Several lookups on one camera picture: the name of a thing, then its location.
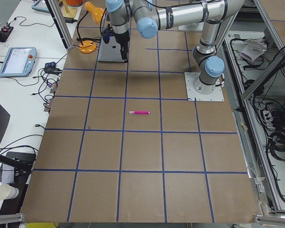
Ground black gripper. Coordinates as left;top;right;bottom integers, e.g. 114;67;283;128
114;31;129;60

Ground pink marker pen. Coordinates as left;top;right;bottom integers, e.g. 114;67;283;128
128;111;150;114

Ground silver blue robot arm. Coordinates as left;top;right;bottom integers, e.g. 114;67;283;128
100;0;232;92

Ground silver closed laptop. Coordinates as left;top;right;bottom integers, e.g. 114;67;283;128
98;36;128;63

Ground orange desk lamp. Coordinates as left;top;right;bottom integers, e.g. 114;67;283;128
76;1;105;54

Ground black power adapter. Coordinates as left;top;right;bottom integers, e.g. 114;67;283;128
64;17;77;24

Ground wooden stand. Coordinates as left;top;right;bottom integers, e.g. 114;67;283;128
61;0;77;19

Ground black usb hub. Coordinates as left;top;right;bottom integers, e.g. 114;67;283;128
44;62;62;73

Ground blue teach pendant tablet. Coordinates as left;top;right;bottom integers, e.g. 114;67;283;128
0;47;37;77

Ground black red controller device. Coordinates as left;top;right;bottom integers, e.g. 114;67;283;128
0;23;14;42

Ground white power strip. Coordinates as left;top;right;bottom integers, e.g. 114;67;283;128
261;109;273;128

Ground white paper cup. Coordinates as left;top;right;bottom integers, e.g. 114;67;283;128
0;184;19;200

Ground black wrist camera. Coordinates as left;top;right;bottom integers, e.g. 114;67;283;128
102;24;113;44

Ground aluminium frame post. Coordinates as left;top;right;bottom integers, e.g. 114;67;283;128
45;0;73;50

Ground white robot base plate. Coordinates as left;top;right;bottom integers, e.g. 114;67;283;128
184;72;224;102

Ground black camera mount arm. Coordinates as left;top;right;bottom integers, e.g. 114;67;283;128
0;154;32;172

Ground coiled black cables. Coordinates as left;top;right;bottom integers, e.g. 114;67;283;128
266;129;285;163

